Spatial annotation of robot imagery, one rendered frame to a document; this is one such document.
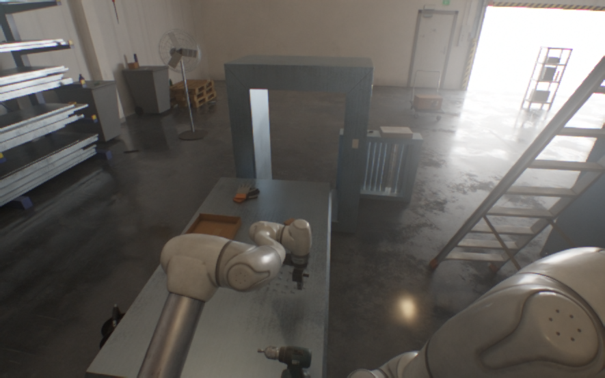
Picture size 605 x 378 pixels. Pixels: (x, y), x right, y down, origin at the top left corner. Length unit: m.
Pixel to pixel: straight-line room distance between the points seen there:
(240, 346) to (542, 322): 1.28
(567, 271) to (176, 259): 0.80
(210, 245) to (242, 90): 1.97
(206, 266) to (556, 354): 0.72
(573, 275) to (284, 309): 1.29
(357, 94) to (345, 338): 1.80
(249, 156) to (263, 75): 0.74
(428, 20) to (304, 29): 3.61
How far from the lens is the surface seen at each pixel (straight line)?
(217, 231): 2.10
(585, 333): 0.39
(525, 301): 0.38
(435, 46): 10.55
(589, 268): 0.51
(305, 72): 2.53
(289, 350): 1.19
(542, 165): 1.94
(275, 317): 1.57
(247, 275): 0.78
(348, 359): 2.22
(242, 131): 2.79
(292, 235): 1.34
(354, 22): 10.27
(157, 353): 0.89
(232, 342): 1.52
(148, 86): 7.37
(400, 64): 10.44
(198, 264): 0.86
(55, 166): 5.02
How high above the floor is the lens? 1.89
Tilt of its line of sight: 30 degrees down
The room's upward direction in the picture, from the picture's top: straight up
